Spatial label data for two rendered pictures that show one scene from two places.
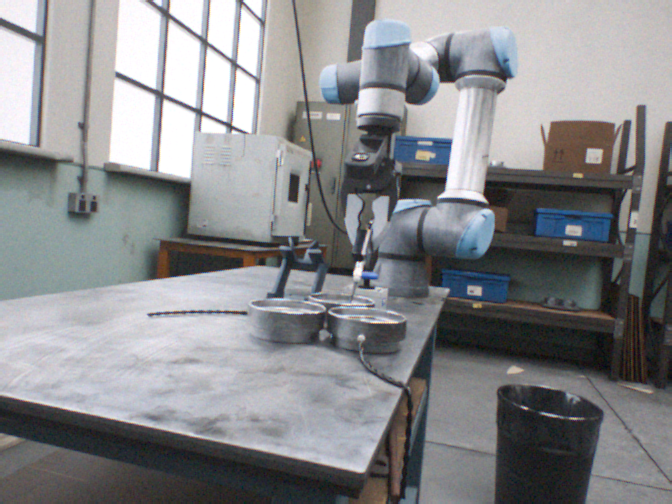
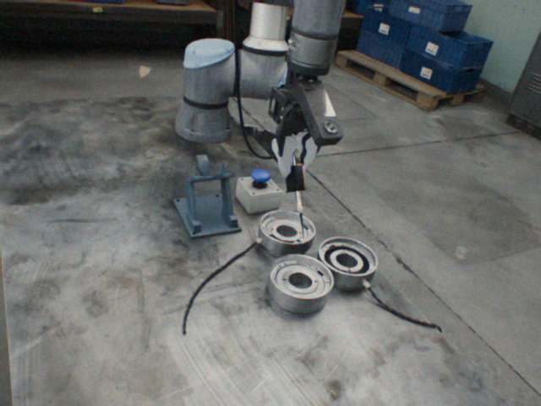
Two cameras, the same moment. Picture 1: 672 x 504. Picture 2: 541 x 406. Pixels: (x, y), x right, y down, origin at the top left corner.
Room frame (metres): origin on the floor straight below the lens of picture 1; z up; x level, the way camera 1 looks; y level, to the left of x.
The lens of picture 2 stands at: (0.33, 0.54, 1.35)
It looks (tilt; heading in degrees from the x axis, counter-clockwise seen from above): 32 degrees down; 313
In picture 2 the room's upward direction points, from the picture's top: 10 degrees clockwise
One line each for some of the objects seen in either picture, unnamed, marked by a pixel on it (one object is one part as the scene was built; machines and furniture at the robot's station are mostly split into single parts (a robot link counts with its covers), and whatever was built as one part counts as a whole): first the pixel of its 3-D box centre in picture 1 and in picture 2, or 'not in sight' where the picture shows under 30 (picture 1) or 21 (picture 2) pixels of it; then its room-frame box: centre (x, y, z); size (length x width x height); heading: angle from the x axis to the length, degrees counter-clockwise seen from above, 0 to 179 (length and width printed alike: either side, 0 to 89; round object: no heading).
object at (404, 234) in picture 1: (407, 226); (210, 69); (1.27, -0.17, 0.97); 0.13 x 0.12 x 0.14; 57
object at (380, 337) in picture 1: (366, 329); (345, 264); (0.68, -0.05, 0.82); 0.10 x 0.10 x 0.04
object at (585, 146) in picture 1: (576, 150); not in sight; (4.05, -1.77, 1.70); 0.56 x 0.36 x 0.39; 70
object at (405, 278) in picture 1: (399, 273); (204, 112); (1.27, -0.16, 0.85); 0.15 x 0.15 x 0.10
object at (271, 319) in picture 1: (286, 320); (299, 284); (0.69, 0.06, 0.82); 0.10 x 0.10 x 0.04
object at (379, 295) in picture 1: (365, 298); (257, 191); (0.94, -0.06, 0.82); 0.08 x 0.07 x 0.05; 165
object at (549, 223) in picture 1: (568, 226); not in sight; (4.07, -1.79, 1.11); 0.52 x 0.38 x 0.22; 75
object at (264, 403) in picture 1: (276, 305); (177, 218); (0.98, 0.11, 0.79); 1.20 x 0.60 x 0.02; 165
